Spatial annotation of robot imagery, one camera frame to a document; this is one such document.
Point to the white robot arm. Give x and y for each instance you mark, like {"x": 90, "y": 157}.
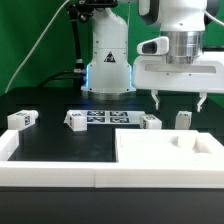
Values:
{"x": 109, "y": 75}

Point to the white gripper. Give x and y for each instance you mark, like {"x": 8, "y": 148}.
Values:
{"x": 168, "y": 64}

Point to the white U-shaped fence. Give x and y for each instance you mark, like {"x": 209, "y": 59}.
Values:
{"x": 199, "y": 174}

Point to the printed marker sheet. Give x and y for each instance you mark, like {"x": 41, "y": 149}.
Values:
{"x": 111, "y": 117}

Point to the white square tabletop part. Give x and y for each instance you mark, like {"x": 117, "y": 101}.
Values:
{"x": 166, "y": 146}

